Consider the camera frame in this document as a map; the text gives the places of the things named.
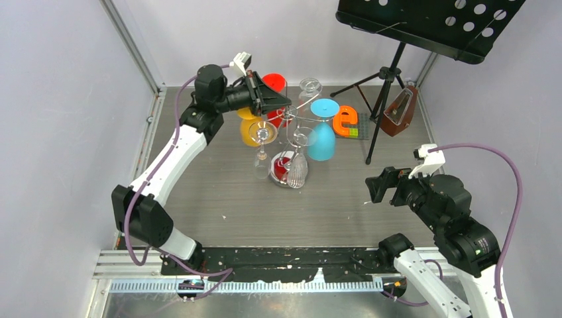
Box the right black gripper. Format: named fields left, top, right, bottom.
left=365, top=161, right=443, bottom=230

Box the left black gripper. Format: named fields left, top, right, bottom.
left=215, top=70, right=292, bottom=117

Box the chrome wine glass rack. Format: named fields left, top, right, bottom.
left=269, top=103, right=313, bottom=189

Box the clear champagne flute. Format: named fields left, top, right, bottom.
left=286, top=127, right=317, bottom=189

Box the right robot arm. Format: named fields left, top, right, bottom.
left=365, top=167, right=513, bottom=317

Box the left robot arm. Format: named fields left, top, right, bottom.
left=111, top=64, right=292, bottom=274

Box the red wine glass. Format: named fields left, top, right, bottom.
left=262, top=73, right=288, bottom=129

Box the yellow wine glass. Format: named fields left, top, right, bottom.
left=237, top=107, right=264, bottom=147

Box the clear wine glass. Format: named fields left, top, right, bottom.
left=254, top=121, right=278, bottom=180

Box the small clear glass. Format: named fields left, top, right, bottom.
left=298, top=78, right=323, bottom=106

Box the blue wine glass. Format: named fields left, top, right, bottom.
left=308, top=98, right=339, bottom=162

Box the green lego brick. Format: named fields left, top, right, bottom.
left=348, top=127, right=359, bottom=138

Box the grey lego baseplate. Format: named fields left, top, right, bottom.
left=333, top=113, right=372, bottom=140

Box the brown wooden metronome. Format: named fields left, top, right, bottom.
left=380, top=85, right=418, bottom=136

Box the orange letter e toy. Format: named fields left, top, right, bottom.
left=332, top=105, right=358, bottom=135

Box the black music stand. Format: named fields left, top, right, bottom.
left=330, top=0, right=527, bottom=166

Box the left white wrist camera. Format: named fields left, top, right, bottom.
left=229, top=52, right=252, bottom=77

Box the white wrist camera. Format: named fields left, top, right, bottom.
left=408, top=144, right=445, bottom=179
left=229, top=52, right=252, bottom=77

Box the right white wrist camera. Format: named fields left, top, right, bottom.
left=408, top=144, right=445, bottom=179

